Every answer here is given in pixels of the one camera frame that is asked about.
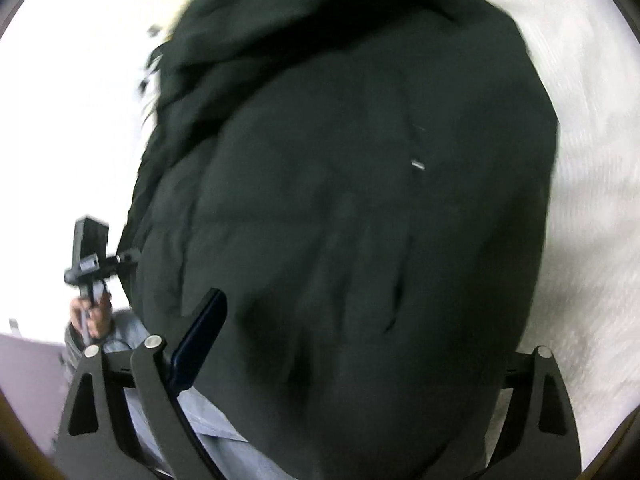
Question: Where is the person's left hand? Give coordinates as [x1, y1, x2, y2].
[69, 292, 115, 342]

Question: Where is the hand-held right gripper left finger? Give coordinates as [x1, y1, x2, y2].
[52, 288, 229, 480]

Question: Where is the person's left forearm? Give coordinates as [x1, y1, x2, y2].
[62, 310, 296, 480]

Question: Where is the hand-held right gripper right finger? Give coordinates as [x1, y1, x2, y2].
[482, 345, 583, 480]

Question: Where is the black puffer jacket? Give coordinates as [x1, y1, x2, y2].
[120, 0, 561, 480]

